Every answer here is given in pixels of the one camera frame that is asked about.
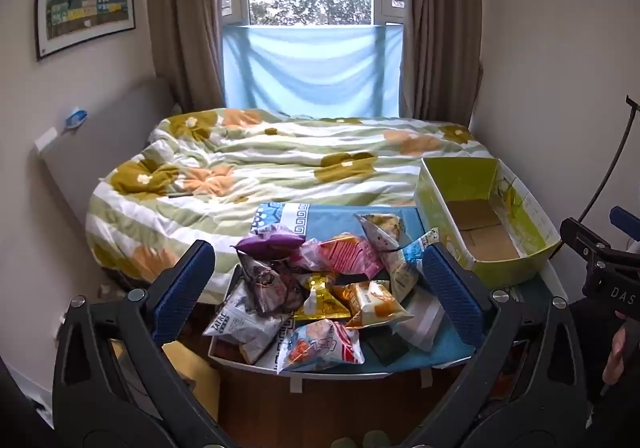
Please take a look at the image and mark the person's right hand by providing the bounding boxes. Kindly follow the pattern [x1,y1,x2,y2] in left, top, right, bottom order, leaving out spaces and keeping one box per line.
[601,327,627,385]

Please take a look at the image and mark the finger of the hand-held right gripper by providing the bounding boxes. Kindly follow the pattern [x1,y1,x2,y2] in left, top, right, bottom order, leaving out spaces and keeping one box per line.
[608,205,640,237]
[559,216,610,270]

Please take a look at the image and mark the triangular yellow-green snack packet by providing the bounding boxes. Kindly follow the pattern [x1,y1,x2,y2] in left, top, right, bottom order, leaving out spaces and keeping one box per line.
[354,212,407,250]

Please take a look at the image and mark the brown chocolate snack packet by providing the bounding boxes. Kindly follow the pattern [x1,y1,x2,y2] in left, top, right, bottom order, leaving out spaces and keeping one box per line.
[237,251,307,315]

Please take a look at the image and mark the yellow snack packet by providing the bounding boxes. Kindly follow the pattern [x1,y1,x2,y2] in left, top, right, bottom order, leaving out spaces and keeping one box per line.
[294,273,352,322]

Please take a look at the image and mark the light blue window cloth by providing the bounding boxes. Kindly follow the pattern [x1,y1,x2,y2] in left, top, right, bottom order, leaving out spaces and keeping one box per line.
[221,24,404,120]

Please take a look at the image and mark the pink snack packet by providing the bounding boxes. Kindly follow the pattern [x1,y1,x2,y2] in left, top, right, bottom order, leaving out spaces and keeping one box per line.
[299,233,387,285]

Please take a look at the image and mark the green cardboard box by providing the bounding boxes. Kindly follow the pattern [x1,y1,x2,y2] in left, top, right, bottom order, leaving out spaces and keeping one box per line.
[414,157,561,290]

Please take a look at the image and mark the white blue-label snack packet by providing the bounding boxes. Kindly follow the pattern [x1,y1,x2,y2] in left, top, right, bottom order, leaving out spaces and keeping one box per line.
[202,278,292,364]

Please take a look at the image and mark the framed wall picture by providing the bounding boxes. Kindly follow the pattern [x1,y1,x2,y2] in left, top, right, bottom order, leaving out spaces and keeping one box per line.
[34,0,137,62]

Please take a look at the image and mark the dark green snack packet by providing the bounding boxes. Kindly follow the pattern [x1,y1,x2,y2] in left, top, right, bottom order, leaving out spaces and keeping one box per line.
[366,335,412,367]

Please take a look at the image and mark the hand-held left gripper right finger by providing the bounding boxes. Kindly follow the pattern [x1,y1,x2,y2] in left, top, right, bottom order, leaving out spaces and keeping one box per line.
[424,242,588,435]

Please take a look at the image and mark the grey headboard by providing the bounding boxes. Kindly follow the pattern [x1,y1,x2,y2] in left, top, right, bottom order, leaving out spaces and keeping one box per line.
[34,76,184,274]

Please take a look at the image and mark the orange snack packet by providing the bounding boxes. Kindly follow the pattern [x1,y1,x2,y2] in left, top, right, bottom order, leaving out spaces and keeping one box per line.
[332,280,402,330]

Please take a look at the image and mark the thin black cable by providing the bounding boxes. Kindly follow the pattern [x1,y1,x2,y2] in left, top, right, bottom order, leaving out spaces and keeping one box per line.
[580,96,640,229]

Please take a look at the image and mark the floral striped quilt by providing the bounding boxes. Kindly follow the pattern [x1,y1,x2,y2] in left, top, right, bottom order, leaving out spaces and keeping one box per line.
[85,107,488,301]

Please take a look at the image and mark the translucent white snack packet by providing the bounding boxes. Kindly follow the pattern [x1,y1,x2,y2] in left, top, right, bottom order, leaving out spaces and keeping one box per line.
[394,287,447,355]

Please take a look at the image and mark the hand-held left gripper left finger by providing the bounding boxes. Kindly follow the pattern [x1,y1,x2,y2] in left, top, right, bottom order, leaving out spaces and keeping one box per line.
[52,239,221,430]

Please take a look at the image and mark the blue-banded white snack packet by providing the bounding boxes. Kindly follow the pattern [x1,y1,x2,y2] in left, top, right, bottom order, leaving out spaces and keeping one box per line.
[384,227,442,303]

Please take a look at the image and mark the brown curtain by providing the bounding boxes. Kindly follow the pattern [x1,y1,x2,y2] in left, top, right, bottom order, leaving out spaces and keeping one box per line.
[400,0,484,129]
[145,0,226,112]

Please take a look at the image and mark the purple snack packet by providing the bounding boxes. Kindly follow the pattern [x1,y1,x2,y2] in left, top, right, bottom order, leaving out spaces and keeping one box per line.
[231,224,307,262]

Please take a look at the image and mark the red white snack packet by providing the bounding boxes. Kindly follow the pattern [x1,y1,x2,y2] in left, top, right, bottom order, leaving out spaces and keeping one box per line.
[276,320,367,375]

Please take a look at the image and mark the blue patterned tablecloth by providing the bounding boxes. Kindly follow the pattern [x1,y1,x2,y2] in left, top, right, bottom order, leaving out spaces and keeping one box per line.
[207,202,477,375]

